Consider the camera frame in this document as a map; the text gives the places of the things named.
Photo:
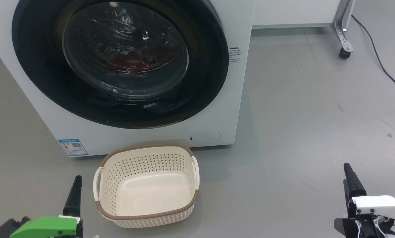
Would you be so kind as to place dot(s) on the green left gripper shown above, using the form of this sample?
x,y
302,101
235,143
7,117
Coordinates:
x,y
48,228

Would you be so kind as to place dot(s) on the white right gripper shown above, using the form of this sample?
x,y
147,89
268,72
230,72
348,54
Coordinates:
x,y
382,206

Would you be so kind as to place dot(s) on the washing machine glass door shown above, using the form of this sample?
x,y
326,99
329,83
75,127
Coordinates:
x,y
35,66

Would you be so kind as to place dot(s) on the red sports jersey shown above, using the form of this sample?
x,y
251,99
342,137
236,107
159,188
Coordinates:
x,y
124,62

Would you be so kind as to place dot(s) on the cream perforated laundry basket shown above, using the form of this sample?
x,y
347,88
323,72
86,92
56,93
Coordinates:
x,y
151,191

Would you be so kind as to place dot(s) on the white front-load washing machine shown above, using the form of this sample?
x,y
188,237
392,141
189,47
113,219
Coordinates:
x,y
134,136

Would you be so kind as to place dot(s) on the blue energy label sticker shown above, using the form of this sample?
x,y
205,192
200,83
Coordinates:
x,y
72,147

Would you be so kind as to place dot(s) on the grey metal leg with caster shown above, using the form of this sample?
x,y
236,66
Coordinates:
x,y
342,23

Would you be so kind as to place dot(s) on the white partition panel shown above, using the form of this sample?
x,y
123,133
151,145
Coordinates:
x,y
293,11

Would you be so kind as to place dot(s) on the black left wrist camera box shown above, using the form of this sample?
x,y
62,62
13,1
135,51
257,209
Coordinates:
x,y
9,228

